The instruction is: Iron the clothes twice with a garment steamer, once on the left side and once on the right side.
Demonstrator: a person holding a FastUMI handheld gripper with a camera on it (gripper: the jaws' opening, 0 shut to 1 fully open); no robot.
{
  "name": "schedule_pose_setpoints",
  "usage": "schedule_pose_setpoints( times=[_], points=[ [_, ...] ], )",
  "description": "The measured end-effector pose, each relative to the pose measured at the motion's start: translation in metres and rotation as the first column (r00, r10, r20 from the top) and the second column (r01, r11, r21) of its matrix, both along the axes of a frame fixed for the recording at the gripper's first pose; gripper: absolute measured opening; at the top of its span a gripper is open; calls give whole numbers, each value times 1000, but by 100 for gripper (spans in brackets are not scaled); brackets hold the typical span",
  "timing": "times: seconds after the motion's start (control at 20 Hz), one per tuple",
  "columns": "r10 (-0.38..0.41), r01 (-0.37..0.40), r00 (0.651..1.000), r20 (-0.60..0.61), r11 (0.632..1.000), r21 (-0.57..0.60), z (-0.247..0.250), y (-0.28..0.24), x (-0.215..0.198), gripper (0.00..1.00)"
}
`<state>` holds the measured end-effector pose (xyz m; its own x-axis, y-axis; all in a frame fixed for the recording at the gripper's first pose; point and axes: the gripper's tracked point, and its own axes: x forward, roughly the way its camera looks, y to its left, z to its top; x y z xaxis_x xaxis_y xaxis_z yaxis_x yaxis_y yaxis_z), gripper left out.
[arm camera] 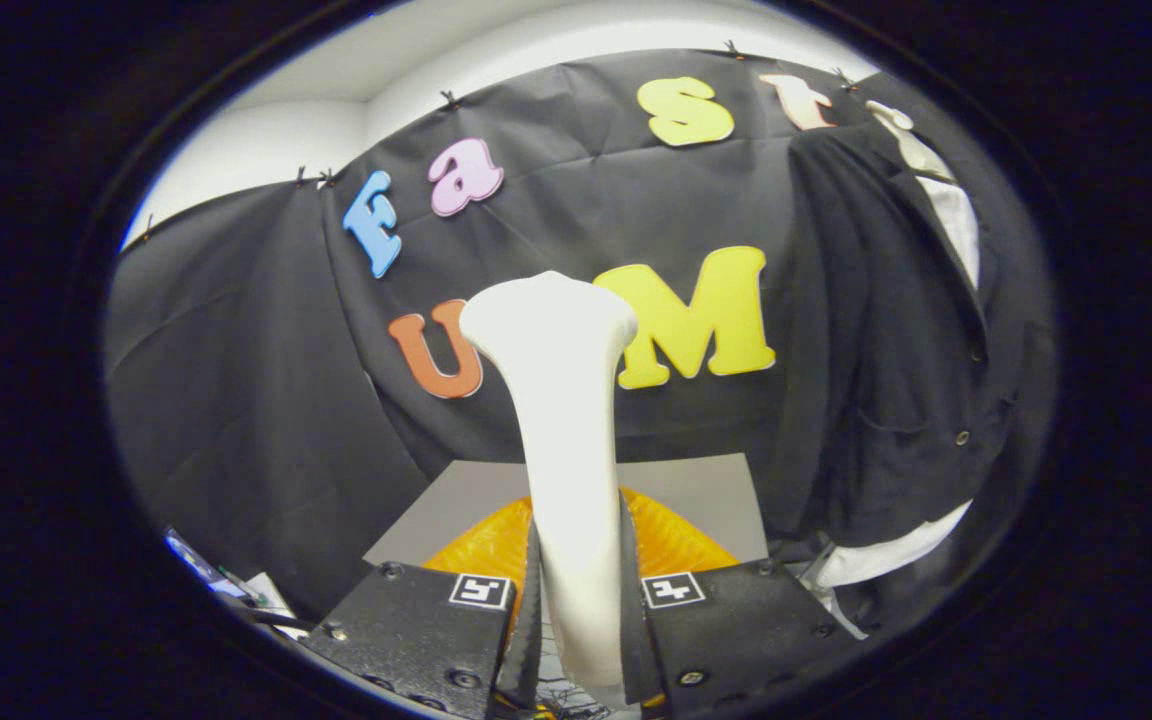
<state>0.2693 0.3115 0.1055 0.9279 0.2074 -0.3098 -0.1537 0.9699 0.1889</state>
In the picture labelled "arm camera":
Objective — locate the blue lit screen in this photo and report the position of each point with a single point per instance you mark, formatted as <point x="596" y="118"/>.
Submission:
<point x="198" y="565"/>

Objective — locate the black jacket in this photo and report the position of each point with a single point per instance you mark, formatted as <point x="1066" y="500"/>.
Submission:
<point x="886" y="350"/>

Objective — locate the white mannequin torso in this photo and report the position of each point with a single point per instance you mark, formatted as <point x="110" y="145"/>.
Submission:
<point x="886" y="560"/>

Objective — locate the grey cabinet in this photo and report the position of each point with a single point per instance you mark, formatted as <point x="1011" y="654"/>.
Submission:
<point x="696" y="500"/>

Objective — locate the row of small cloth clips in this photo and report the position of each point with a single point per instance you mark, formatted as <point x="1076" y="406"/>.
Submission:
<point x="449" y="100"/>

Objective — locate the black backdrop cloth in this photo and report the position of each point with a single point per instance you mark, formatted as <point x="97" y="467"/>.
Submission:
<point x="236" y="350"/>

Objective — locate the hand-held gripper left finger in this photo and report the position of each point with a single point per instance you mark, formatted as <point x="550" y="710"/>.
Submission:
<point x="526" y="650"/>

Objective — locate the white plastic hanger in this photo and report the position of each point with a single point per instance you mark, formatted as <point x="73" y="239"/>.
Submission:
<point x="911" y="145"/>

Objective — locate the white garment steamer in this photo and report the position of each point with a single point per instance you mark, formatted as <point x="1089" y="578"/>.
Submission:
<point x="566" y="400"/>

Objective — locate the small white object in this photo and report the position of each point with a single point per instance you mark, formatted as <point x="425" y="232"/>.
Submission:
<point x="271" y="595"/>

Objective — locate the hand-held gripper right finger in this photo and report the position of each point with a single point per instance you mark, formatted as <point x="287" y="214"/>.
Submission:
<point x="636" y="650"/>

